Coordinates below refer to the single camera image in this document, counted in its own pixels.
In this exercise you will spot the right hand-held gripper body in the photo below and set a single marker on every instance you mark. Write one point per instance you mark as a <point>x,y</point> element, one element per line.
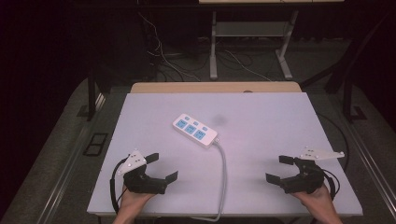
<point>306,179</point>

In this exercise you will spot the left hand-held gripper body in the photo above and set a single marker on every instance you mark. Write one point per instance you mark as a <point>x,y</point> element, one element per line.
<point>146,184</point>

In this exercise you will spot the white power strip blue sockets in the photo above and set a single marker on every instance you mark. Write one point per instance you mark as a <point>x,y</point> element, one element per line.
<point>194,130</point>

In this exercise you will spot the person's left hand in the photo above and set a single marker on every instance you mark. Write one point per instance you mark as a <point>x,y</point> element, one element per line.
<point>132,200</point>

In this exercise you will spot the person's right hand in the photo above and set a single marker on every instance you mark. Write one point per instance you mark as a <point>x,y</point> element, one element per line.
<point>319,199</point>

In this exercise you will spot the black metal stand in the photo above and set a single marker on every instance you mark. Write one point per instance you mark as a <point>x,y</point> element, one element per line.
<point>91,96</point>
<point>347,96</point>

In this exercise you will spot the aluminium floor rail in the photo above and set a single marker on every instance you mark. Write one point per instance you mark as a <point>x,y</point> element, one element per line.
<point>70,161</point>
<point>370,165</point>

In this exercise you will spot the grey metal table frame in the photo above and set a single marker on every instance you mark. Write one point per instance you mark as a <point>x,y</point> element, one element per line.
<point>252,28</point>

